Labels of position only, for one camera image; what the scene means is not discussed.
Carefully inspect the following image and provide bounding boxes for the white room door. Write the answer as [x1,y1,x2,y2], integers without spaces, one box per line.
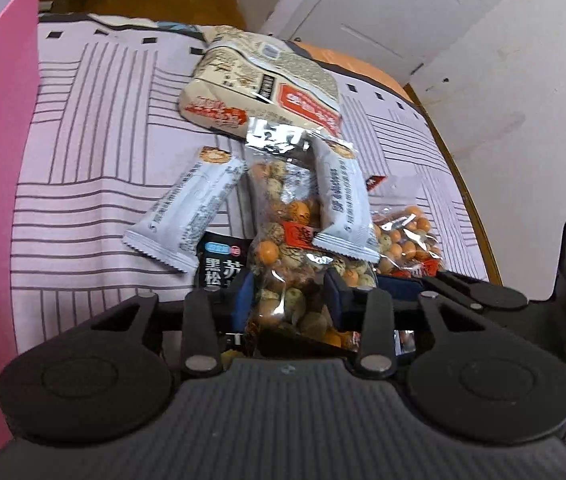
[257,0,546,86]

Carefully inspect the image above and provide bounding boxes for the small clear peanut bag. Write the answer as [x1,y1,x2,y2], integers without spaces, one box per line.
[364,173,446,280]

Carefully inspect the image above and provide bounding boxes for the large cream snack bag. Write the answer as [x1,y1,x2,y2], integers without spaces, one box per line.
[178,25,341,138]

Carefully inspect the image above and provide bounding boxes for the clear bag mixed nuts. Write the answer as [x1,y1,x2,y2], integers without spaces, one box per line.
[246,119,376,351]

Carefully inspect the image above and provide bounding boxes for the striped white bed sheet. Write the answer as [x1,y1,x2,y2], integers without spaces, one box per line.
[11,14,488,351]

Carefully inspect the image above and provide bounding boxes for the white snack bar wrapper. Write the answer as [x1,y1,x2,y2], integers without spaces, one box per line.
[311,134,379,263]
[123,146,246,273]

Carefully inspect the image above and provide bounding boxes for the black cracker snack pack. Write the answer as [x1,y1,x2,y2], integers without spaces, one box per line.
[195,231,255,361]

